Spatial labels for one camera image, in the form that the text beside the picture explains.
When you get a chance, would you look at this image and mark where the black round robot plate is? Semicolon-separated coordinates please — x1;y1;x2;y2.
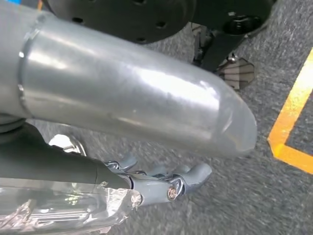
46;0;196;45

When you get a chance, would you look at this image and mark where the yellow floor tape outline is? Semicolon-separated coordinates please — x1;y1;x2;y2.
267;47;313;176

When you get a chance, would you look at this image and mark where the crumpled clear tape wrap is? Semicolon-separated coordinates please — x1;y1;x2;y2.
0;178;143;235

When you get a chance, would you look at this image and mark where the black robot foot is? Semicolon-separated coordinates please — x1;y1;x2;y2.
191;0;277;91

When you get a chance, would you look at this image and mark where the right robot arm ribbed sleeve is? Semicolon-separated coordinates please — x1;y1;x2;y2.
0;113;26;145

